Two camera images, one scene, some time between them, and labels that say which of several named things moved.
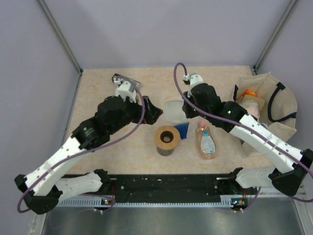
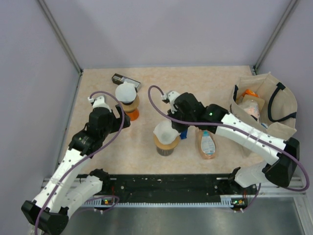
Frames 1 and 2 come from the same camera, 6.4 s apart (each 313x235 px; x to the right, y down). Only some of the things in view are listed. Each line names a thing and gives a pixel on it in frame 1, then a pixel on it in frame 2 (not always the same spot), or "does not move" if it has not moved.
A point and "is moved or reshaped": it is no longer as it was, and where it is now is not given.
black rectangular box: (118, 79) does not move
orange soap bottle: (207, 141) does not move
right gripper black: (189, 113) -> (179, 128)
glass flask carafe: (165, 152) does not move
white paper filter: (173, 112) is moved or reshaped
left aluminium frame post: (59, 34) does not move
